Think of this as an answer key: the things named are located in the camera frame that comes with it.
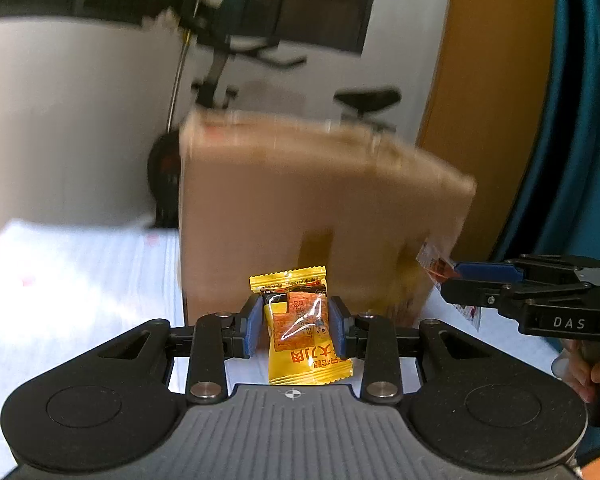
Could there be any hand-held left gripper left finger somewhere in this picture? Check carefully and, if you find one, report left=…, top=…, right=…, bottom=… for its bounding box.
left=87, top=294, right=265, bottom=405

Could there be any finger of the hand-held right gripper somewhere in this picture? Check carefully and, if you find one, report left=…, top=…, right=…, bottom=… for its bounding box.
left=440, top=279, right=593, bottom=318
left=454, top=255, right=600, bottom=282

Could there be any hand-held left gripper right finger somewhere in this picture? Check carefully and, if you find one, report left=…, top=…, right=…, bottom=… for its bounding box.
left=328, top=294, right=501, bottom=405

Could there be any yellow snack packet clear window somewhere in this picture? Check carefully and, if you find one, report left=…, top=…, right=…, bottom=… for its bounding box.
left=250, top=265, right=354, bottom=387

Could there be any small clear red snack packet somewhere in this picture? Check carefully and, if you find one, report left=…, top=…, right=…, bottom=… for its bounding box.
left=416, top=240, right=482, bottom=332

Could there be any brown cardboard box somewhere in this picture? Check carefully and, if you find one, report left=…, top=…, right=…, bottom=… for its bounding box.
left=179, top=110, right=478, bottom=327

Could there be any person's right hand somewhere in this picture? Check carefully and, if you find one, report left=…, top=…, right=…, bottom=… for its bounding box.
left=566, top=341, right=600, bottom=402

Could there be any black exercise bike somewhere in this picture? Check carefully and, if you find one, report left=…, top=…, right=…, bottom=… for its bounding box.
left=147, top=14, right=401, bottom=229

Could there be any white checked tablecloth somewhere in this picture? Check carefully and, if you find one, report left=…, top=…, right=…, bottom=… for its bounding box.
left=0, top=217, right=563, bottom=480

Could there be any teal curtain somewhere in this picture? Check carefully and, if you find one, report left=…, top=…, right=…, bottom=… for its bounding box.
left=494, top=0, right=600, bottom=273

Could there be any orange wooden door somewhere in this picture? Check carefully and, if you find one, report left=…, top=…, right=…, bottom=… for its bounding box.
left=415, top=0, right=557, bottom=263

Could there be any metal pole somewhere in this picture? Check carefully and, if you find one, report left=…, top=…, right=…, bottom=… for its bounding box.
left=166, top=34, right=189, bottom=134

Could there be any crumpled white cloth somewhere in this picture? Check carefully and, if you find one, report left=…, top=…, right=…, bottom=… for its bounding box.
left=141, top=7, right=179, bottom=32

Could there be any dark framed window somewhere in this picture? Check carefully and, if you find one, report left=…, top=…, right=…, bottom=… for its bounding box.
left=0, top=0, right=383, bottom=57

